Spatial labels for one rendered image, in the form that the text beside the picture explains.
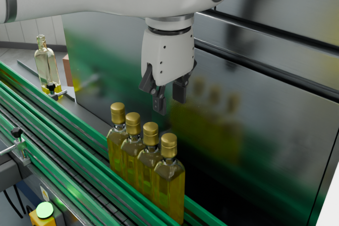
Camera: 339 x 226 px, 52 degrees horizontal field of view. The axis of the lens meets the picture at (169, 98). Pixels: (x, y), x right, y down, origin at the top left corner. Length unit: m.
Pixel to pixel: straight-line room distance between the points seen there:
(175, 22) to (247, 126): 0.29
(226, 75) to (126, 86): 0.43
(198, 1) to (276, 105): 0.29
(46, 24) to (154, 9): 3.89
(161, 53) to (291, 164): 0.35
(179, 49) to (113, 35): 0.44
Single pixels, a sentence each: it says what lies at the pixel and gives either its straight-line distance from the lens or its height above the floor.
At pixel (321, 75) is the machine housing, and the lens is 0.64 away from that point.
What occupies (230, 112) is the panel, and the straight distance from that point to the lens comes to 0.77.
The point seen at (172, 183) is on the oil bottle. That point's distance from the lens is 0.80.
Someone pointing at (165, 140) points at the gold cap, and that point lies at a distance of 0.75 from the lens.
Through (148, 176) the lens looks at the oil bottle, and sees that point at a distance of 0.85.
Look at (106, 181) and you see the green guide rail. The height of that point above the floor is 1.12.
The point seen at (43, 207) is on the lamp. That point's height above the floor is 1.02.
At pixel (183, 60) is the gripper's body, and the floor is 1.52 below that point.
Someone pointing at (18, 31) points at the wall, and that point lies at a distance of 4.55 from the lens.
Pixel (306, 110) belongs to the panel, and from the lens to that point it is 0.67.
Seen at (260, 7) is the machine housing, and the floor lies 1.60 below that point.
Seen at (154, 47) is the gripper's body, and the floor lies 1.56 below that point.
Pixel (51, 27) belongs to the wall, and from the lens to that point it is 4.33.
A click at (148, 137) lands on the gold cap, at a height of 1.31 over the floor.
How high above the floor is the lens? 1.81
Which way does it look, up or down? 33 degrees down
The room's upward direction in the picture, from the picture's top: straight up
